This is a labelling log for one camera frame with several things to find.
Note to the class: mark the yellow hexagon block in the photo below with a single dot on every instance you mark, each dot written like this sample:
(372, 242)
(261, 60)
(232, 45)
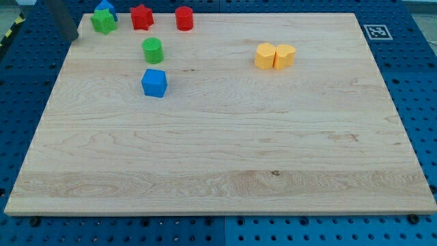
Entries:
(264, 57)

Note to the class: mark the red star block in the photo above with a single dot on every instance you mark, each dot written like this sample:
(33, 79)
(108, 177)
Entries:
(141, 17)

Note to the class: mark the green star block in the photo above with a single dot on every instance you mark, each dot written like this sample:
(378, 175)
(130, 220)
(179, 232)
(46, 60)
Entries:
(103, 21)

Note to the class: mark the light wooden board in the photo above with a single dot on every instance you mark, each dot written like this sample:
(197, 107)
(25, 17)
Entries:
(319, 137)

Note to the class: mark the blue cube block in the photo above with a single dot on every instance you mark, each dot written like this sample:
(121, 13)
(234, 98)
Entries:
(154, 83)

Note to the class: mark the yellow heart block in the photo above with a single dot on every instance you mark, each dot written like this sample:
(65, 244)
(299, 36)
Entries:
(284, 56)

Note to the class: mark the green cylinder block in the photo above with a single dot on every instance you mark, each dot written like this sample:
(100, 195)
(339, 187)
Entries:
(152, 50)

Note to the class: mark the red cylinder block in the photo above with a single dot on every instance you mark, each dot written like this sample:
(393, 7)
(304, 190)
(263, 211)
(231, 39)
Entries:
(184, 18)

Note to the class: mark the blue pentagon block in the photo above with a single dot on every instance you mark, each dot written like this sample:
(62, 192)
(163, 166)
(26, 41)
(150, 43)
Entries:
(106, 5)

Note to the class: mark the white fiducial marker tag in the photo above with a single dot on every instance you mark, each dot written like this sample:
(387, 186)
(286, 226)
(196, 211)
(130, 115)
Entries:
(377, 32)

